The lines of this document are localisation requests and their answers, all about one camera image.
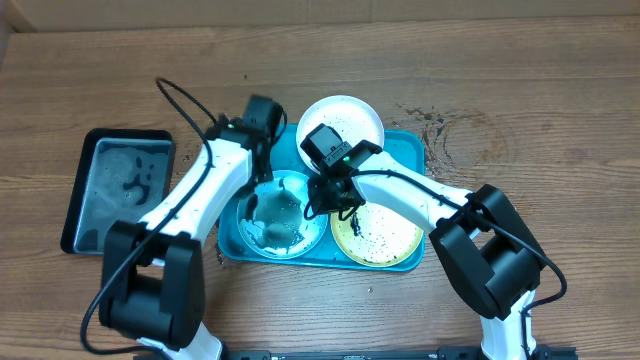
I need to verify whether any black water tray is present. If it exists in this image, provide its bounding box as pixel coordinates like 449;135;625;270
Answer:
60;128;175;255

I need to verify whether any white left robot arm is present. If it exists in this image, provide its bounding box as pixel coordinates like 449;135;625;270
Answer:
84;95;287;359

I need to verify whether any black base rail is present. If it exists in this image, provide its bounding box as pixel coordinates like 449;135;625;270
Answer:
220;345;579;360

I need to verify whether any yellow rimmed plate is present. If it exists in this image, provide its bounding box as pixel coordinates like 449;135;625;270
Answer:
330;203;424;268

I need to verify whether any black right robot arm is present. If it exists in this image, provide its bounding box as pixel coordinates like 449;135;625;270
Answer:
299;124;547;359

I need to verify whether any white plate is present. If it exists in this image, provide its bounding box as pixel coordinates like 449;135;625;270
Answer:
296;95;385;174

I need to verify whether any light blue plate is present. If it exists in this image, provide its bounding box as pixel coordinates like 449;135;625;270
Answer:
236;170;328;260

